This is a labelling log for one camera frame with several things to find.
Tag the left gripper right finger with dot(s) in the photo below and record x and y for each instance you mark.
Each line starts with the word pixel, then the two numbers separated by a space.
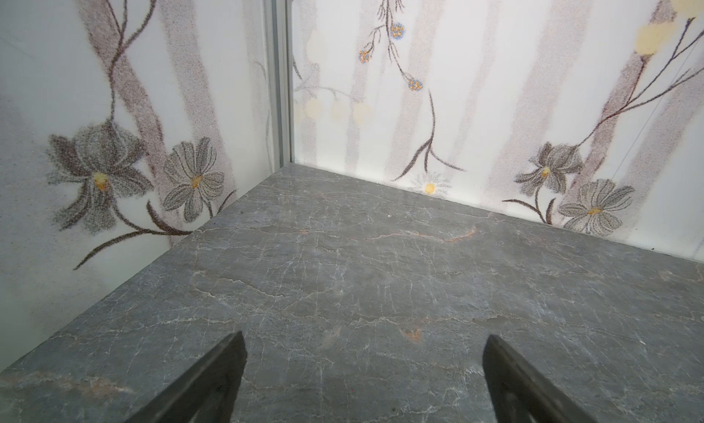
pixel 520 393

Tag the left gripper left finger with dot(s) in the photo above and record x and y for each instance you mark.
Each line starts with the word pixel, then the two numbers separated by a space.
pixel 206 392

